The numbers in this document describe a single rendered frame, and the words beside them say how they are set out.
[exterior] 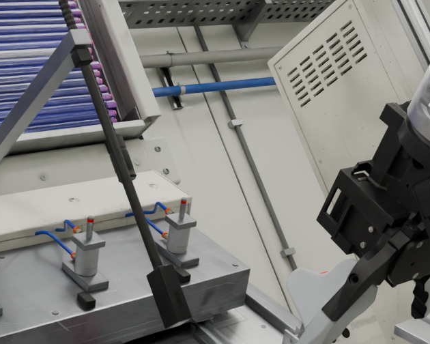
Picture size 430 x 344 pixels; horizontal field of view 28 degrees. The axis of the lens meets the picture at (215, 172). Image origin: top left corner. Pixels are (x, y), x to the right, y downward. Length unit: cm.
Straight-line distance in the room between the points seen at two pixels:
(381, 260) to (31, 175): 51
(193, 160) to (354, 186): 245
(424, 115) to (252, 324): 40
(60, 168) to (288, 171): 234
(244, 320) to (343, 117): 100
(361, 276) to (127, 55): 57
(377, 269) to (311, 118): 132
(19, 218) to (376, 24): 108
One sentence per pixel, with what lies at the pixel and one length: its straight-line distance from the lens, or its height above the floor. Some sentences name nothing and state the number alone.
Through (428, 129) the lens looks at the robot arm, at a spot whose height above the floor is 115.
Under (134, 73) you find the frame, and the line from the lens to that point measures 110.
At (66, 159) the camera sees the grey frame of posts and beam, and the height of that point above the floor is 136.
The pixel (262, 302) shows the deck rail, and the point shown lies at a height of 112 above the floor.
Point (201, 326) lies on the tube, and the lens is 89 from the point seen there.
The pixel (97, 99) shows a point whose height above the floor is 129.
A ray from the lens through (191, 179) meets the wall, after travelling 305.
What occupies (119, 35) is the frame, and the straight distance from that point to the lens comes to 113.
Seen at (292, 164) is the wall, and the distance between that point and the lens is 336.
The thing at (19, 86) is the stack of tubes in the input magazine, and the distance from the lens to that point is 103.
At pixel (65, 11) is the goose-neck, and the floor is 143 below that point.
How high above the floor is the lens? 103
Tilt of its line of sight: 14 degrees up
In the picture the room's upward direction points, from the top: 22 degrees counter-clockwise
